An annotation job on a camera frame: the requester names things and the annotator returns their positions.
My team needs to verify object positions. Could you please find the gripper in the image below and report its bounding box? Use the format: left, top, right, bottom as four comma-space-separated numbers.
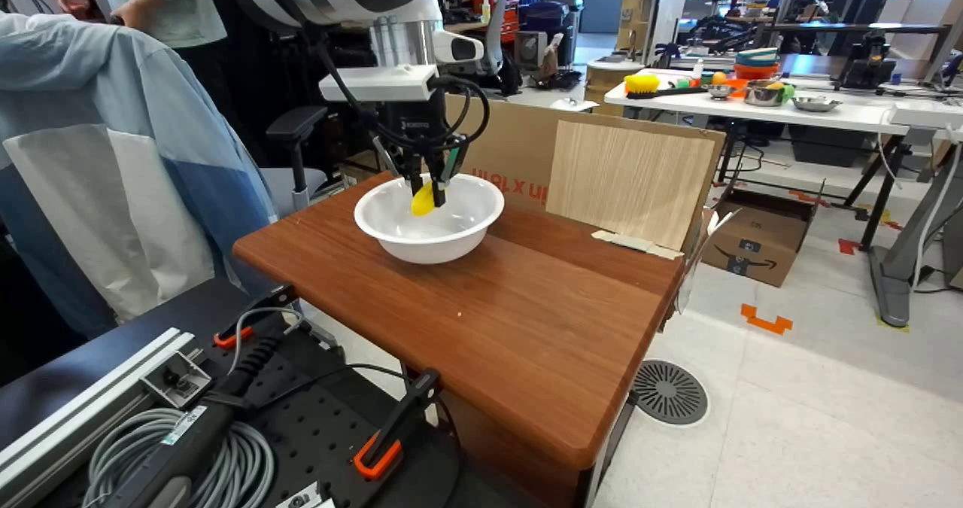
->
376, 99, 469, 208

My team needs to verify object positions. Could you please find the white bowl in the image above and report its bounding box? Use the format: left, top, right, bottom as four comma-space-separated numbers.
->
354, 172, 506, 266

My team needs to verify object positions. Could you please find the shallow metal bowl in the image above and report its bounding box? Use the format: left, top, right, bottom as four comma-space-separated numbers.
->
791, 95, 843, 114

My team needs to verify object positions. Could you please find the large cardboard box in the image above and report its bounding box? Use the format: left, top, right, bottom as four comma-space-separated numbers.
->
442, 93, 728, 256

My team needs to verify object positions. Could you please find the office chair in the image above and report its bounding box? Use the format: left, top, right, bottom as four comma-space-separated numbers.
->
266, 105, 333, 215

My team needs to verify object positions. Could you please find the light wooden board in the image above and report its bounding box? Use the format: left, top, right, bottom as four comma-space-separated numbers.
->
545, 120, 717, 252

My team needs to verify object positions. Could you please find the strip of beige tape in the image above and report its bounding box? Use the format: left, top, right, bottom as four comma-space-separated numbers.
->
590, 229, 686, 261

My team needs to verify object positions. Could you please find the yellow brush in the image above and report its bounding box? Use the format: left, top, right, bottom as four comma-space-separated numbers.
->
624, 73, 709, 101

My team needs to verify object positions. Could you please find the black and orange clamp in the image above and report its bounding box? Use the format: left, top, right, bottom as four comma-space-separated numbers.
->
212, 285, 299, 351
353, 368, 442, 482

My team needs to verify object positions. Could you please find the person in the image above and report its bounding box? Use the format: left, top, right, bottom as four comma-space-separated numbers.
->
53, 0, 229, 51
0, 11, 281, 339

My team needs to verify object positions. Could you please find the round floor drain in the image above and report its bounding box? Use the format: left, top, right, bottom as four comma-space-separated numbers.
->
630, 358, 710, 427

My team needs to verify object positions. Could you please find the small cardboard box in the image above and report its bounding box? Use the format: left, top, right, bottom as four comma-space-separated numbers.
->
700, 187, 819, 289

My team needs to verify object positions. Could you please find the metal pot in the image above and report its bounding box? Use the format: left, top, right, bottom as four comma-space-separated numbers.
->
744, 80, 788, 108

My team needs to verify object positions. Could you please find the stack of coloured bowls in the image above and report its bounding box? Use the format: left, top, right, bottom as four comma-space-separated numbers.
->
734, 47, 782, 82

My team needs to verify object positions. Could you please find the white table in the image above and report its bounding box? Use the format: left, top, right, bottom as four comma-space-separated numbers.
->
603, 79, 963, 330

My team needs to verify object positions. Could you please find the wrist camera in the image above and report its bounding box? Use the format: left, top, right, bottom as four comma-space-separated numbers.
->
319, 64, 439, 103

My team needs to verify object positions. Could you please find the thick black cable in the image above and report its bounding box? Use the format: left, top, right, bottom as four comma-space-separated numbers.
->
104, 333, 288, 508

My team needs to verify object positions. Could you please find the coil of grey cable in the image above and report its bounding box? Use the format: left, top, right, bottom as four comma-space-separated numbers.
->
81, 408, 276, 508

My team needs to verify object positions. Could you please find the aluminium rail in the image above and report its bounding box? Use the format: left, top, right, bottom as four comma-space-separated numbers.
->
0, 327, 214, 495

